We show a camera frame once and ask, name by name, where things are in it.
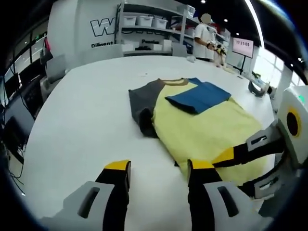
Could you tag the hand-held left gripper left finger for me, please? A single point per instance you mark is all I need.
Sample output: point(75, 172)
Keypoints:
point(106, 199)

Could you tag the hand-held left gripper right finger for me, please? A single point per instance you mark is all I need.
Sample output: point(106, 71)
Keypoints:
point(207, 199)

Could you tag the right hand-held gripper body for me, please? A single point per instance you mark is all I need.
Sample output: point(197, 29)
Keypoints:
point(293, 134)

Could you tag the yellow blue grey garment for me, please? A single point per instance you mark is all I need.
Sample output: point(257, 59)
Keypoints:
point(192, 125)

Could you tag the dark grey holder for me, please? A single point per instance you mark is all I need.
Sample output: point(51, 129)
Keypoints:
point(256, 89)

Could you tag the beige cloth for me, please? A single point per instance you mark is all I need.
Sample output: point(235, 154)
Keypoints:
point(228, 69)

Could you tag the display screen on stand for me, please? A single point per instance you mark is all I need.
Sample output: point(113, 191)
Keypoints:
point(243, 47)

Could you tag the white crumpled item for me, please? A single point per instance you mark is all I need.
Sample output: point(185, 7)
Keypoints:
point(191, 59)

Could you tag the grey office chair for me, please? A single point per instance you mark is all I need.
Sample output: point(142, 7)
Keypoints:
point(179, 49)
point(56, 68)

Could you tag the black desk cabinet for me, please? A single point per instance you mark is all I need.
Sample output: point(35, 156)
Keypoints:
point(33, 92)

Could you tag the grey metal shelf rack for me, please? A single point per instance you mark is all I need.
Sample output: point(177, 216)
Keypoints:
point(184, 31)

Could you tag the white shelf box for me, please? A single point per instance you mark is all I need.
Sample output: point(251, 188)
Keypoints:
point(130, 47)
point(166, 45)

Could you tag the black computer monitor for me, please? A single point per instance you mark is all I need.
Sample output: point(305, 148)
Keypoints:
point(13, 84)

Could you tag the hanging red black bag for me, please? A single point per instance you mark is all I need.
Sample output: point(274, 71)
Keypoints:
point(45, 53)

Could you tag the white storage bin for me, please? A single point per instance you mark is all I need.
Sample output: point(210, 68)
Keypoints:
point(160, 23)
point(130, 21)
point(145, 21)

